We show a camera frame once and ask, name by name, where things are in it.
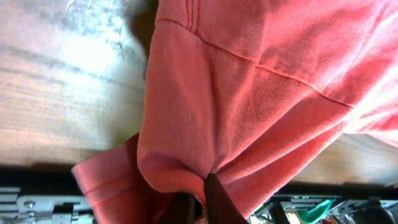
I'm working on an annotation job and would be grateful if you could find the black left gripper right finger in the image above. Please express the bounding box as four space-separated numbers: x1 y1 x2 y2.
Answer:
205 174 248 224

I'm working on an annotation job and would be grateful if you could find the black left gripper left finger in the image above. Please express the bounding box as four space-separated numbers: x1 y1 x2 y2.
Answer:
164 193 196 224

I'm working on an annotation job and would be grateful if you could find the orange polo shirt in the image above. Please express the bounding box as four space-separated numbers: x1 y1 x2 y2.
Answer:
73 0 397 223

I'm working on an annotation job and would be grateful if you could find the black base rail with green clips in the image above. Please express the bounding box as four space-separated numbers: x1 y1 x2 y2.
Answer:
1 167 397 224

